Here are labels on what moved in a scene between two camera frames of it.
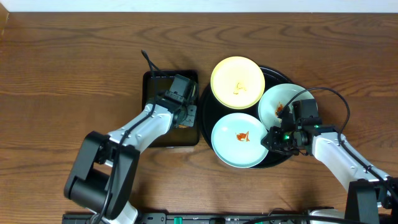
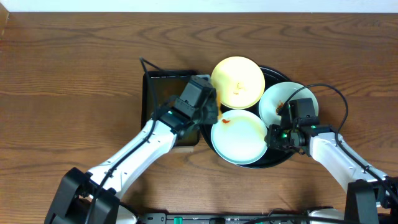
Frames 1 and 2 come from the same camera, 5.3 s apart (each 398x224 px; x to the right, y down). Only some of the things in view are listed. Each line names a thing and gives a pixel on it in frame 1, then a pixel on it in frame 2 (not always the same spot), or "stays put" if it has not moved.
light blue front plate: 236,140 stays put
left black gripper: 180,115 → 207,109
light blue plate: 275,98 stays put
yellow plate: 237,83 stays put
